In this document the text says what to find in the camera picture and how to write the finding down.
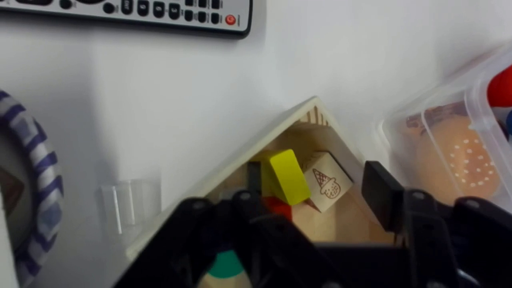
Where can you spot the small open wooden box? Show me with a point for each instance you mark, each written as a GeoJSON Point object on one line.
{"type": "Point", "coordinates": [256, 144]}

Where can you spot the clear plastic box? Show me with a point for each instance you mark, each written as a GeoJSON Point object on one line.
{"type": "Point", "coordinates": [425, 96]}

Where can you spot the yellow block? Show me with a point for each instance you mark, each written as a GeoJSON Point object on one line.
{"type": "Point", "coordinates": [288, 176]}

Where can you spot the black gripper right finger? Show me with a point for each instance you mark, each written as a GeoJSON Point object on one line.
{"type": "Point", "coordinates": [452, 245]}

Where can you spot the blue striped rim plate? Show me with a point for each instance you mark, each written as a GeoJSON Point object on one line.
{"type": "Point", "coordinates": [44, 160]}

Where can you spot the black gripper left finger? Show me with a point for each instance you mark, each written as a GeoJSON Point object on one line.
{"type": "Point", "coordinates": [224, 245]}

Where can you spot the black grey remote control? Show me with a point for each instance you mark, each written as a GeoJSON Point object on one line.
{"type": "Point", "coordinates": [160, 10]}

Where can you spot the small clear sanitizer bottle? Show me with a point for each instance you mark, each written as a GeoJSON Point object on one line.
{"type": "Point", "coordinates": [129, 205]}

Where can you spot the wooden cube with print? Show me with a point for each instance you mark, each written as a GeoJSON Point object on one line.
{"type": "Point", "coordinates": [328, 181]}

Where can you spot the brown spotted toy piece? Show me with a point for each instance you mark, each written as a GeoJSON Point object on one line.
{"type": "Point", "coordinates": [414, 123]}

